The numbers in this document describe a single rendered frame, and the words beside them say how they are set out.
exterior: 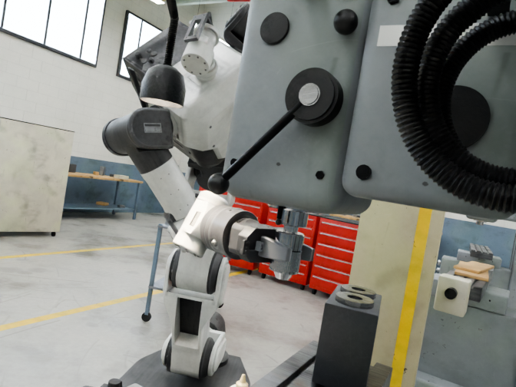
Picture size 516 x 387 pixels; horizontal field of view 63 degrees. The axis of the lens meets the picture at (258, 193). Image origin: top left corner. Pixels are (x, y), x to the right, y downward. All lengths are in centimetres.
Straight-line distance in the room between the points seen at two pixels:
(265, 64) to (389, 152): 22
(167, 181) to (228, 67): 32
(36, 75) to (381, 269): 797
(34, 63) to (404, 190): 898
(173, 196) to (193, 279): 41
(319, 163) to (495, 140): 20
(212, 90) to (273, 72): 48
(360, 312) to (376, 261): 142
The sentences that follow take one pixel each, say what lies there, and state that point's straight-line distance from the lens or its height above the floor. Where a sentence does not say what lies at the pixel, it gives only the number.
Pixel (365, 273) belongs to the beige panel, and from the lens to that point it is 242.
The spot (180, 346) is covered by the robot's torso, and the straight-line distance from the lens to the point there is 155.
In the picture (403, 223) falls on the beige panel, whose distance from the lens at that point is 236.
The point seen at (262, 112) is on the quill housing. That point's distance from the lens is 60.
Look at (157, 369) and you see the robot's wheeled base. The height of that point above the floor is 57.
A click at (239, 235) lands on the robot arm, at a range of 67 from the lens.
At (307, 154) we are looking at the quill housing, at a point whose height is 138.
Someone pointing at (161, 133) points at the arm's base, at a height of 141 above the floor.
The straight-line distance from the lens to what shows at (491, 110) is 51.
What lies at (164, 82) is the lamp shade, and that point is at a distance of 70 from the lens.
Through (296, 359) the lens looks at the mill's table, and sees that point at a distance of 116.
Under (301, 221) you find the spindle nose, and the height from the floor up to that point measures 129.
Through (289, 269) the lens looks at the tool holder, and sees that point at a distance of 66.
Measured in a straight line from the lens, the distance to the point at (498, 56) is 52.
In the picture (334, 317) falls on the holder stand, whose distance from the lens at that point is 101.
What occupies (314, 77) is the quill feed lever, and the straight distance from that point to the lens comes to 54.
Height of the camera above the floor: 134
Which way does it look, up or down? 2 degrees down
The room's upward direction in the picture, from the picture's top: 9 degrees clockwise
